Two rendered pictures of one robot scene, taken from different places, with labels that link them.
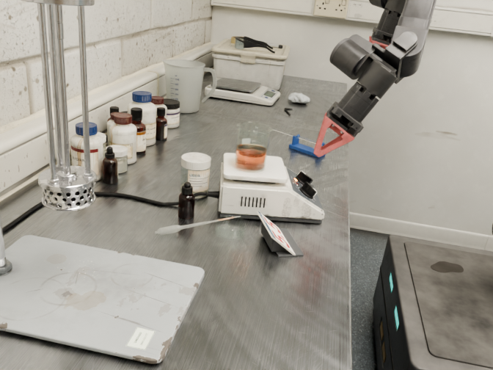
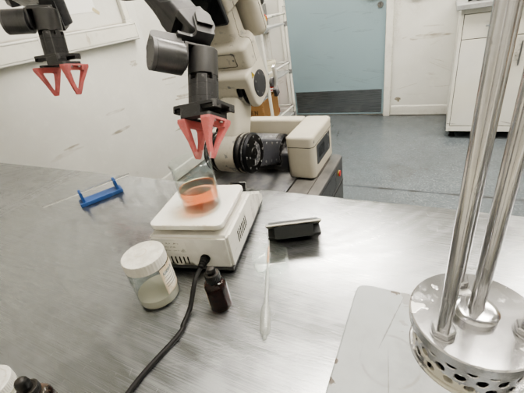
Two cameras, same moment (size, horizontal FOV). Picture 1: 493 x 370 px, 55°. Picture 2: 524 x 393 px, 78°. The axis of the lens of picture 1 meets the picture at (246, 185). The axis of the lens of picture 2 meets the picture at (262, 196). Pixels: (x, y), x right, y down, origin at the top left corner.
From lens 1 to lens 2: 0.70 m
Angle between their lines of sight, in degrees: 60
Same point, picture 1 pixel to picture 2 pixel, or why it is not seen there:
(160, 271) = (373, 327)
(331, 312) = (401, 212)
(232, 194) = (233, 237)
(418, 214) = not seen: hidden behind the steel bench
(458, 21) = (12, 54)
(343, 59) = (171, 55)
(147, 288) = not seen: hidden behind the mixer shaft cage
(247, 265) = (337, 254)
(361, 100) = (214, 85)
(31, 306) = not seen: outside the picture
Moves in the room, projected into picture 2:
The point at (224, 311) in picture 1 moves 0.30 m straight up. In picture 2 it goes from (425, 275) to (458, 26)
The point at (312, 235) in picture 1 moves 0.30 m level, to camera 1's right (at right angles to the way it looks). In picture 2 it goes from (280, 210) to (308, 147)
